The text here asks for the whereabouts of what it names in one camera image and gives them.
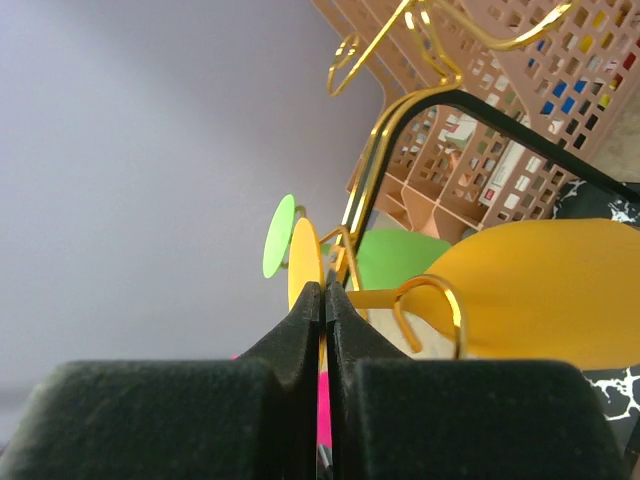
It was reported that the yellow plastic wine glass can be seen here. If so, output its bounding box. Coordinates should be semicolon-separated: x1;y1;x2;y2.
287;217;640;371

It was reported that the peach plastic file organizer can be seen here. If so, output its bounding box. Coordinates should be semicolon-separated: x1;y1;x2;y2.
318;1;639;243

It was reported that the green plastic wine glass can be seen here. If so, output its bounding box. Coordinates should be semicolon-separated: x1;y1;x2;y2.
262;194;451;290

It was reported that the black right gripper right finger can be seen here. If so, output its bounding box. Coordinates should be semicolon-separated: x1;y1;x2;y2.
325;283;629;479

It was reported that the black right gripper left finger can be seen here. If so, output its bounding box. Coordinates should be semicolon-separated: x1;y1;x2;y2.
1;282;320;479

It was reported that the gold wire wine glass rack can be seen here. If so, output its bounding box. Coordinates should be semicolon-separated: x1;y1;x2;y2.
319;0;640;361

